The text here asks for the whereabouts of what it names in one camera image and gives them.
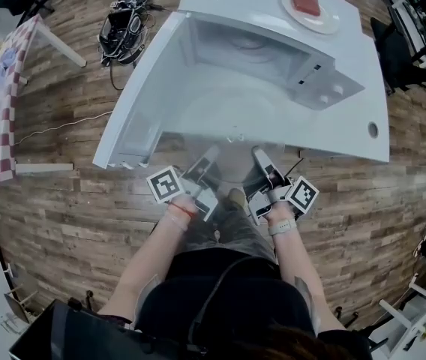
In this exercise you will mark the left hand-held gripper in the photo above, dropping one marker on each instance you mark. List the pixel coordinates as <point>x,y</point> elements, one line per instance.
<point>164,185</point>

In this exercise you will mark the white microwave knob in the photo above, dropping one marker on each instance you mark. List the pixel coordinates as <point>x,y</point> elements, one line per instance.
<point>324,99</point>
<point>338,88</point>

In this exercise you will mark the person's left forearm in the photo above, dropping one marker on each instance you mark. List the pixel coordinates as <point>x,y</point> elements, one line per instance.
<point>141,264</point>

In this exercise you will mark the person's brown shoe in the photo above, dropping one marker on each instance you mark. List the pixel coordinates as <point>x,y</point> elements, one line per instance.
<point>237,199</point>

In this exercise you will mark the small grey folding stand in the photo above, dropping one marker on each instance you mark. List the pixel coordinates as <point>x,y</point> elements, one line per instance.
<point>18,306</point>

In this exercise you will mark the grey table grommet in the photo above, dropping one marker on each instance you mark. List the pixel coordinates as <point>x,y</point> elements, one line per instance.
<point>373,129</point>

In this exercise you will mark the white round plate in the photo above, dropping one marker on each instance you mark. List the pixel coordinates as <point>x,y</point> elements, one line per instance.
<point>325,23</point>

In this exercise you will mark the pale purple cloth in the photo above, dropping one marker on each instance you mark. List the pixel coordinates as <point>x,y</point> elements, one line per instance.
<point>7,60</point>

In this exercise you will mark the person's right hand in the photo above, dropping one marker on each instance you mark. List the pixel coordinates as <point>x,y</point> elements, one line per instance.
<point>282,212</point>

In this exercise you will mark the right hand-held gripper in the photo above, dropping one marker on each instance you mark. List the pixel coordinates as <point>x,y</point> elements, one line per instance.
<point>305,195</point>

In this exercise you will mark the white wall bracket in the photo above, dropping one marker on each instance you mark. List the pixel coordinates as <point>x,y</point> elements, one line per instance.
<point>10,269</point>

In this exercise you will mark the black open equipment bag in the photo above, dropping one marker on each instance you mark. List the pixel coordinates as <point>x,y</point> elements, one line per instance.
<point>123,28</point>

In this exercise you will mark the white frame table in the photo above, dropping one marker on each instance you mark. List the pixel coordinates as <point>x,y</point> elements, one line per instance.
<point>423,324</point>

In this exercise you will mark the person's right forearm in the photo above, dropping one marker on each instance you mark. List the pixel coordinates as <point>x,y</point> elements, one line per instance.
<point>303,272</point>

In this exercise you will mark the red square block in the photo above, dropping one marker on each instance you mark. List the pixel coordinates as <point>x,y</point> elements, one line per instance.
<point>305,3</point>

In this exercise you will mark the person's black shirt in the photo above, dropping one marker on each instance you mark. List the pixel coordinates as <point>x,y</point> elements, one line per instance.
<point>235,298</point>

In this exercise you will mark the person's grey trousers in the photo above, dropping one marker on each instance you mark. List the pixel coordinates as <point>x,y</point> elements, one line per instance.
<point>235,234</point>

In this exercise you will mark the person's left hand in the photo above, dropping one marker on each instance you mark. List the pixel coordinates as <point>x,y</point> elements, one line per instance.
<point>186,204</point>

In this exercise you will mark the beige wrist watch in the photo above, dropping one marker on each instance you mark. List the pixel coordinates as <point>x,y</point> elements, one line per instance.
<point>282,226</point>

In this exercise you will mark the black backpack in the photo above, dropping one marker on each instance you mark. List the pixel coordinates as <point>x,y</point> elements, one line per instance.
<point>70,336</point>

